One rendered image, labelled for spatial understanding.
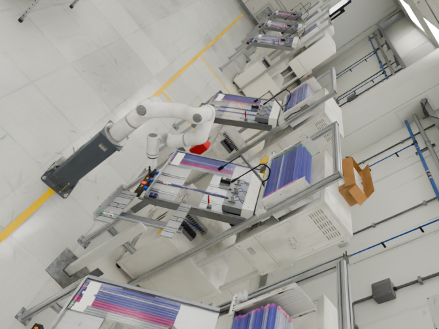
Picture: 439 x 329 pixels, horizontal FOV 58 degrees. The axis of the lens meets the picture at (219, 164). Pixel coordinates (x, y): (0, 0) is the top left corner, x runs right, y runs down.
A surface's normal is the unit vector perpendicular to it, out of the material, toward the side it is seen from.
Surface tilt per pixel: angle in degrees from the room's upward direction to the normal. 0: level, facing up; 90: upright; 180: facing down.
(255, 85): 90
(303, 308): 90
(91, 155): 90
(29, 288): 0
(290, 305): 90
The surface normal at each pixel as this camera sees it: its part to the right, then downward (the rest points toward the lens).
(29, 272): 0.75, -0.47
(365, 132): -0.22, 0.48
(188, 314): 0.09, -0.86
